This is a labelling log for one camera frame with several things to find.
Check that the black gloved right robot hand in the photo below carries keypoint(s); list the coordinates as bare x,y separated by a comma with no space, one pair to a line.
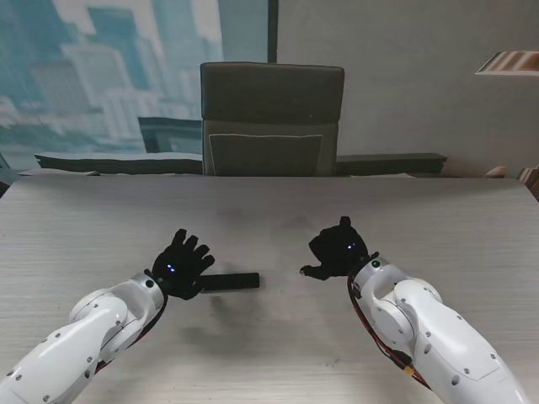
337,252

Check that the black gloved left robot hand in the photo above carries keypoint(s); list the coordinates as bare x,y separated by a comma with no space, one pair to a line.
181,265

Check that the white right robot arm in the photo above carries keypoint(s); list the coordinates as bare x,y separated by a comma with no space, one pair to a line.
425,332

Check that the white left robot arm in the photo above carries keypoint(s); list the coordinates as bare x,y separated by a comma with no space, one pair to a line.
80,341

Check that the short dark foam board stack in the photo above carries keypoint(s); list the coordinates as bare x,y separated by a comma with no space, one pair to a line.
391,165

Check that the long dark foam board stack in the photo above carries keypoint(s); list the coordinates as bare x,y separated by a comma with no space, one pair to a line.
118,164

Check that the dark grey office chair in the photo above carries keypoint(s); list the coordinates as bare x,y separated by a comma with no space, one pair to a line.
269,109

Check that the wooden striped furniture edge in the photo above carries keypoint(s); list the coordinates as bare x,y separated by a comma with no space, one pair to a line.
531,179

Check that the dark window frame post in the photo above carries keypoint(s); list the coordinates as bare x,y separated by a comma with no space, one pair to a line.
273,29

